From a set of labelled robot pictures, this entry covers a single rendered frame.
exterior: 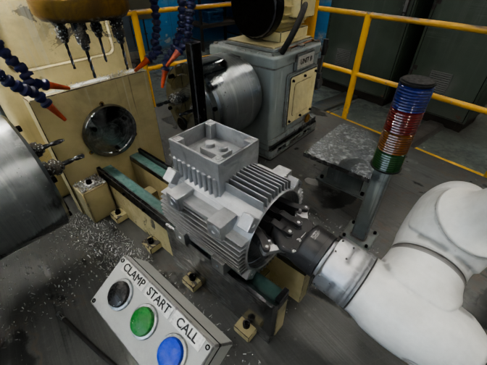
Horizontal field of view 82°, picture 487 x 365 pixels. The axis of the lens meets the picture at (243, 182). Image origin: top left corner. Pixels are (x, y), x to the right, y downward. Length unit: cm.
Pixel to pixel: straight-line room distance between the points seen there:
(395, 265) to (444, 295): 6
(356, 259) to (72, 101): 70
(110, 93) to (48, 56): 17
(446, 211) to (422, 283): 10
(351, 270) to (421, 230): 12
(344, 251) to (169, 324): 25
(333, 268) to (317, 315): 26
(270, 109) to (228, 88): 20
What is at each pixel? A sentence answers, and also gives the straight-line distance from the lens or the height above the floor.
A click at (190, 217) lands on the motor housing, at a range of 49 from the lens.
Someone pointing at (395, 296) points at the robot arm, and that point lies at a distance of 42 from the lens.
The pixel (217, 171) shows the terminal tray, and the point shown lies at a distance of 43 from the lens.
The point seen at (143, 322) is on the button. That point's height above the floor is 107.
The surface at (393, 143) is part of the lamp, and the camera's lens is 63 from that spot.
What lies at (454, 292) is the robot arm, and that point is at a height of 106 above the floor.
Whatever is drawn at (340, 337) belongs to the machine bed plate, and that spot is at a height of 80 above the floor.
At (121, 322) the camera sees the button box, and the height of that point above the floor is 105.
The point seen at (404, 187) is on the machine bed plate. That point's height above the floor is 80.
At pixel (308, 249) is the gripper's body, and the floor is 105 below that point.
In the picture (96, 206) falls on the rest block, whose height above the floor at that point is 85.
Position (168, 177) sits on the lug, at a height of 108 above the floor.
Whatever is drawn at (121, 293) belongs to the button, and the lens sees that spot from 39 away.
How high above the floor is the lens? 138
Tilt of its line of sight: 38 degrees down
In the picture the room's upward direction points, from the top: straight up
